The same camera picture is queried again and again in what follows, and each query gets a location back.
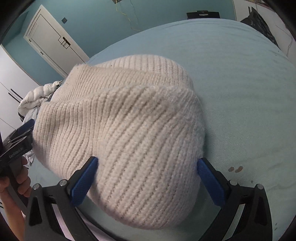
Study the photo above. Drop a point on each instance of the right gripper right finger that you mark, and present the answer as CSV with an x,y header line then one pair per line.
x,y
255,221

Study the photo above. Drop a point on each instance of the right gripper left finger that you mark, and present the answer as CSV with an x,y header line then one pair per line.
x,y
41,221

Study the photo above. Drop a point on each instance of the white bedroom door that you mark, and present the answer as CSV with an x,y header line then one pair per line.
x,y
51,41

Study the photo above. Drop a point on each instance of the person's left hand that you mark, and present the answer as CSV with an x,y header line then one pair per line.
x,y
22,180

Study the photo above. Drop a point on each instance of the white puffer jacket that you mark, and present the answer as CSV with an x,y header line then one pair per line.
x,y
36,97

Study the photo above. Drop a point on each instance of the white wardrobe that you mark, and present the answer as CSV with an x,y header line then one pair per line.
x,y
15,84

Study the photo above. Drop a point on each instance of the light blue bed sheet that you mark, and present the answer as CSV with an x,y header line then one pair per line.
x,y
247,88

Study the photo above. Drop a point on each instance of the black plastic bag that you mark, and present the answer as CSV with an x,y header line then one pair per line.
x,y
256,21

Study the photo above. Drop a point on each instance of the black flat box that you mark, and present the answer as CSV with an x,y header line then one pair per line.
x,y
203,15

